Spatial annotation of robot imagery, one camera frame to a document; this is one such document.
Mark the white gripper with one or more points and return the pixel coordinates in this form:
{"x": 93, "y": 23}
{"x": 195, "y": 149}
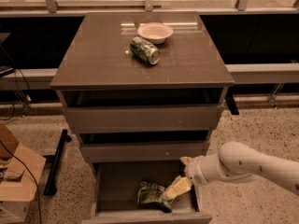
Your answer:
{"x": 193, "y": 171}

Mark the green jalapeno chip bag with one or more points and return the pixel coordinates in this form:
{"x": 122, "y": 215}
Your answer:
{"x": 150, "y": 196}

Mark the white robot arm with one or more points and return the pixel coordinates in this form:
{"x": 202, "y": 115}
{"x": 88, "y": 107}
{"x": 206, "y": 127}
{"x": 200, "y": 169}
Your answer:
{"x": 234, "y": 162}

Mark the grey middle drawer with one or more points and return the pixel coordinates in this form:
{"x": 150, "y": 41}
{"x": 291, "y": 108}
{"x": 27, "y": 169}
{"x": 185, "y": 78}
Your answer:
{"x": 143, "y": 151}

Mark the grey drawer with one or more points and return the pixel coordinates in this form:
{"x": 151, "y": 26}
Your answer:
{"x": 117, "y": 185}
{"x": 143, "y": 151}
{"x": 142, "y": 119}

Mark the grey top drawer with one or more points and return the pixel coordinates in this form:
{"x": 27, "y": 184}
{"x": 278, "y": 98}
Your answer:
{"x": 142, "y": 119}

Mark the grey bottom drawer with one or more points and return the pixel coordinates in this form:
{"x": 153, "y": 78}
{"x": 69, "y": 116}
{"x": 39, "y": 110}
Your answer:
{"x": 117, "y": 185}

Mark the grey drawer cabinet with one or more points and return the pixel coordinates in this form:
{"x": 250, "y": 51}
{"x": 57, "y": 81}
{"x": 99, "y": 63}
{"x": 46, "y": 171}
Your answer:
{"x": 141, "y": 90}

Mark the black table leg foot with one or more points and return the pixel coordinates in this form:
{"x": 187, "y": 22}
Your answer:
{"x": 230, "y": 101}

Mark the green soda can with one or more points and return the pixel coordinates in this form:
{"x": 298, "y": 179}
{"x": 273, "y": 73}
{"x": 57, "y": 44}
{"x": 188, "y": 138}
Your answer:
{"x": 145, "y": 50}

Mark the black metal bar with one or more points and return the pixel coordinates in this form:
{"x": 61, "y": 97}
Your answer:
{"x": 54, "y": 161}

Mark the white paper bowl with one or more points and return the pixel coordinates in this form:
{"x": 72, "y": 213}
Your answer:
{"x": 155, "y": 32}

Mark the brown cardboard box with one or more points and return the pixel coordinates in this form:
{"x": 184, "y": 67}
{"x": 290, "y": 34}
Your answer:
{"x": 21, "y": 169}

